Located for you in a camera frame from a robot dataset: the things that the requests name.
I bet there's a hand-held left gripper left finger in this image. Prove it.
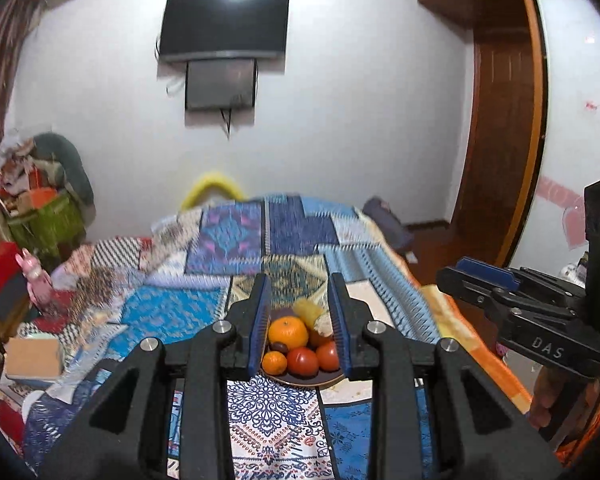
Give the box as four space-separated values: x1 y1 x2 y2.
39 272 272 480

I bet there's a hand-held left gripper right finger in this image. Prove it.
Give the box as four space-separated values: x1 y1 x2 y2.
328 272 563 480

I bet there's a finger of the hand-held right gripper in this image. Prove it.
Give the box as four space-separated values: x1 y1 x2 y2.
455 257 587 307
436 266 587 328

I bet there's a red tomato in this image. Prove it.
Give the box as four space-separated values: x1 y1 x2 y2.
316 342 341 372
286 347 320 377

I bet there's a small orange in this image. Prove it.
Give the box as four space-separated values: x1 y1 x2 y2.
262 351 287 376

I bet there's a brown round plate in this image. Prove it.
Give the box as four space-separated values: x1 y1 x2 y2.
260 327 348 388

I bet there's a person's right hand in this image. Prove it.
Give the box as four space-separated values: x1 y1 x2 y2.
527 390 556 428

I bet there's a large orange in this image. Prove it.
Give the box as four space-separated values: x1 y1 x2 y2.
269 316 309 351

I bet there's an orange fleece blanket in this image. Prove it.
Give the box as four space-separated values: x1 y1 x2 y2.
415 282 536 413

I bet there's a patchwork printed blanket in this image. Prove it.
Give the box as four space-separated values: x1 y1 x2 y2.
17 194 443 480

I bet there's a dark purple bag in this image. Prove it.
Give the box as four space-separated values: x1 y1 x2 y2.
362 196 415 251

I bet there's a yellow plush cushion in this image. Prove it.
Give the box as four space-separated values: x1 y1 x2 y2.
181 172 244 210

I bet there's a wooden wardrobe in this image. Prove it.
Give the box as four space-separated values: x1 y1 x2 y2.
414 0 551 271

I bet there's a white wardrobe door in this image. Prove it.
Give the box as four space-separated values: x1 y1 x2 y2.
510 0 600 281

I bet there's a pink toy figure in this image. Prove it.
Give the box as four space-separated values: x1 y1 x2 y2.
15 249 56 311

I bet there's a cardboard box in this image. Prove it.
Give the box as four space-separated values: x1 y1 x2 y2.
4 337 63 378

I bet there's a green laundry basket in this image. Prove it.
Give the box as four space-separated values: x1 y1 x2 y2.
7 192 86 256

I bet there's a grey pillow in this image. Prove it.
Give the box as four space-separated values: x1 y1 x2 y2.
32 132 97 206

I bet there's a dark grey box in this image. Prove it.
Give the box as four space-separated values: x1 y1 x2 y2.
0 272 31 321

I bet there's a pile of printed cloths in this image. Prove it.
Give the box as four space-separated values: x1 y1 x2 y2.
0 130 63 196

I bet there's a brown striped curtain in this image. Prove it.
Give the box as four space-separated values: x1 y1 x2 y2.
0 0 46 241

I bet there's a small black wall monitor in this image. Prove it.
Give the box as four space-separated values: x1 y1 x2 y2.
185 58 257 111

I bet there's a curved black wall television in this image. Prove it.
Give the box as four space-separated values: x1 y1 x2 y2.
160 0 289 65

